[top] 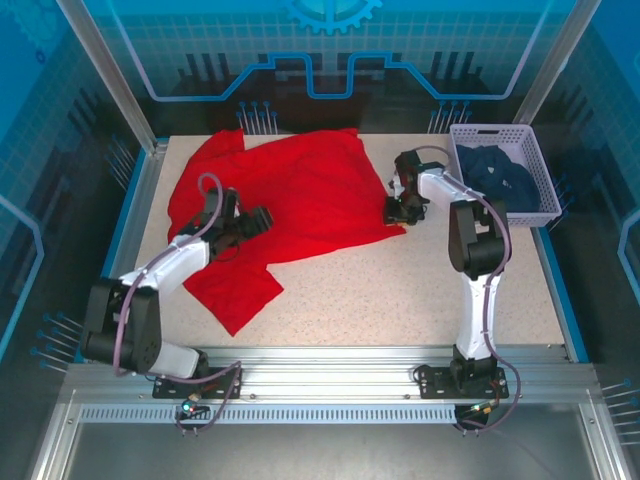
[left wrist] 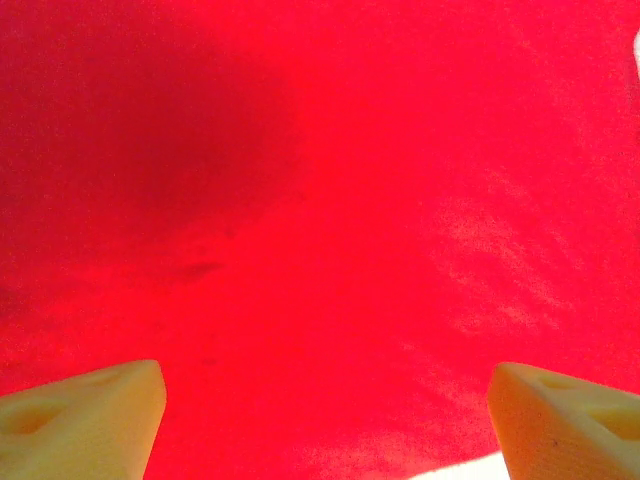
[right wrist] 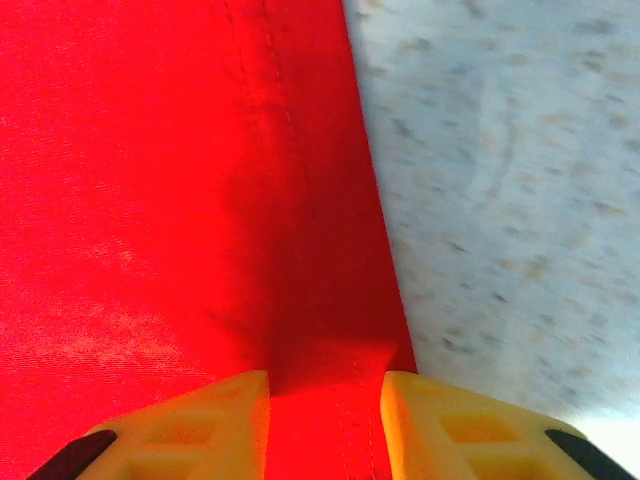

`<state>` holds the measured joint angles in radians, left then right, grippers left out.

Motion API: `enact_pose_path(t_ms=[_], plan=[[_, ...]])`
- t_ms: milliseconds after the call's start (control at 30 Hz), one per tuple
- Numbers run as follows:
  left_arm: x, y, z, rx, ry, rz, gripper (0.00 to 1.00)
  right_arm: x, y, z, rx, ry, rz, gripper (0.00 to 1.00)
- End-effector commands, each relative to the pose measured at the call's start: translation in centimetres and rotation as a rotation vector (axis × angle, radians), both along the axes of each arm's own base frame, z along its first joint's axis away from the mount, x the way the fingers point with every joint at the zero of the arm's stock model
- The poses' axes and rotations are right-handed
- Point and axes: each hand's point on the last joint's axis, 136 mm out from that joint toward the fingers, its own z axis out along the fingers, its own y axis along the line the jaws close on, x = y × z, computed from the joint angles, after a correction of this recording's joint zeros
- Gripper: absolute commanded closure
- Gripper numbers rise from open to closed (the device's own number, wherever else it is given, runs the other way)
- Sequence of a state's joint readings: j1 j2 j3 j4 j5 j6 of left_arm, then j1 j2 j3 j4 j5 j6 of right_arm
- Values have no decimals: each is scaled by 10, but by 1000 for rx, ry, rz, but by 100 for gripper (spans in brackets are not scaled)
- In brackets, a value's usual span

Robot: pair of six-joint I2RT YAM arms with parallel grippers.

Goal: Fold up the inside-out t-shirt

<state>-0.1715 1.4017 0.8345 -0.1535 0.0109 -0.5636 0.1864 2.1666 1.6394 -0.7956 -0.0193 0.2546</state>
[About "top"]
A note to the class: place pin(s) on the red t-shirt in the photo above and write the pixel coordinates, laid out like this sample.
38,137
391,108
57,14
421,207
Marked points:
310,200

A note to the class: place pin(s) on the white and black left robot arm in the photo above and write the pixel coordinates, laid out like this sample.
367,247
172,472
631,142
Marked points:
175,260

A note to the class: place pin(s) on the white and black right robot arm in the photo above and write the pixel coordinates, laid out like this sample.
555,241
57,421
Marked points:
475,310

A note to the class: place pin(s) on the navy blue garment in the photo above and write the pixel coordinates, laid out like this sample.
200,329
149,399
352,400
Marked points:
505,185

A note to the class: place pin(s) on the aluminium table side beam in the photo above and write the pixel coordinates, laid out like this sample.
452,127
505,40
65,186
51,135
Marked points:
125,250

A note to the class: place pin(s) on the white perforated plastic basket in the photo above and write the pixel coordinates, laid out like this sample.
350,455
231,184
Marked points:
542,170

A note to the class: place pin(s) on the blue table edge trim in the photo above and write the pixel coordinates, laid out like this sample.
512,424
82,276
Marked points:
560,295

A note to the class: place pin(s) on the small circuit board with LED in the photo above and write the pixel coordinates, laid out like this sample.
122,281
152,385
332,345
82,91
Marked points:
480,409
190,409

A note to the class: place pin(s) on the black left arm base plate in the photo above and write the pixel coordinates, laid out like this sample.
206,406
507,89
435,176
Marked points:
225,382

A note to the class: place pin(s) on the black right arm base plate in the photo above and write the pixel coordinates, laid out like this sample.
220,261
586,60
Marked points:
432,382

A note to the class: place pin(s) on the aluminium mounting rail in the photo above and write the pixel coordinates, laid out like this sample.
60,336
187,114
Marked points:
330,372

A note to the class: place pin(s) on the aluminium frame post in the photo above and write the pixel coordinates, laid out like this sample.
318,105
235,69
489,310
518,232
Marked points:
555,60
110,75

